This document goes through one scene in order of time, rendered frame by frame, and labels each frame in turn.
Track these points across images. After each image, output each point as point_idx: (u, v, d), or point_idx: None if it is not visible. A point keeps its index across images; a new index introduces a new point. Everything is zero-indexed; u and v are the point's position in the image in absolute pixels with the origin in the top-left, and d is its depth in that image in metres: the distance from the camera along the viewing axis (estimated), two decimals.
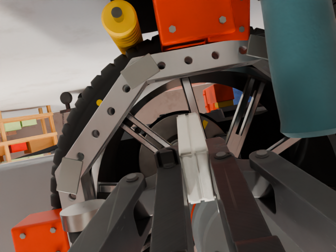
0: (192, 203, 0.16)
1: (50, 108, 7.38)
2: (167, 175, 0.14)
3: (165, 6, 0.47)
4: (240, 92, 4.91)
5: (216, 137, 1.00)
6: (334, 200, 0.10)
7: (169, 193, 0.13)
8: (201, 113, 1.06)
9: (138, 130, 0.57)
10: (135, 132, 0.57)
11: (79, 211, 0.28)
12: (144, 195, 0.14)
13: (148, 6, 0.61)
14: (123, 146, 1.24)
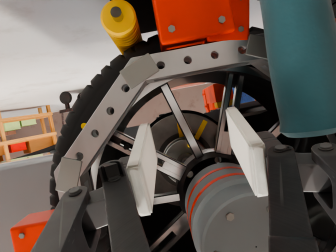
0: (142, 216, 0.16)
1: (49, 107, 7.38)
2: (115, 188, 0.14)
3: (164, 6, 0.47)
4: None
5: (215, 137, 1.00)
6: None
7: (120, 205, 0.12)
8: (200, 113, 1.06)
9: (126, 146, 0.57)
10: (124, 148, 0.57)
11: None
12: (86, 209, 0.14)
13: (147, 5, 0.61)
14: None
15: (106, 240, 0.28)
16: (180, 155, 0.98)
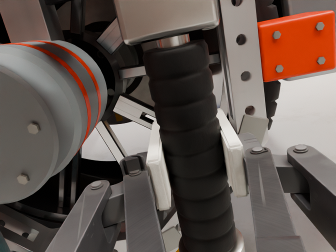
0: (161, 210, 0.16)
1: None
2: (135, 182, 0.14)
3: None
4: None
5: None
6: None
7: (139, 199, 0.13)
8: None
9: None
10: None
11: None
12: (109, 203, 0.14)
13: None
14: None
15: (180, 227, 0.19)
16: None
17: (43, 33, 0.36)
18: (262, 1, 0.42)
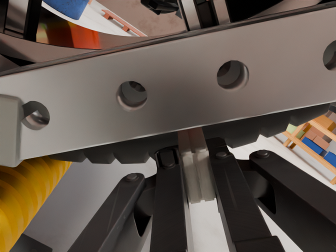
0: (192, 203, 0.16)
1: None
2: (167, 175, 0.14)
3: None
4: None
5: None
6: (334, 200, 0.10)
7: (169, 193, 0.13)
8: None
9: None
10: None
11: None
12: (144, 195, 0.14)
13: None
14: (234, 0, 0.52)
15: None
16: None
17: None
18: None
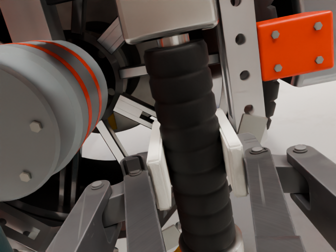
0: (161, 210, 0.16)
1: None
2: (135, 182, 0.14)
3: None
4: None
5: None
6: None
7: (139, 199, 0.13)
8: None
9: None
10: None
11: None
12: (109, 203, 0.14)
13: None
14: None
15: (180, 222, 0.20)
16: None
17: (44, 33, 0.37)
18: (261, 2, 0.43)
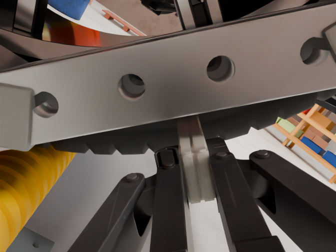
0: (192, 203, 0.16)
1: None
2: (167, 175, 0.14)
3: None
4: None
5: None
6: (334, 200, 0.10)
7: (169, 193, 0.13)
8: None
9: None
10: None
11: None
12: (144, 195, 0.14)
13: None
14: (228, 3, 0.57)
15: None
16: None
17: None
18: None
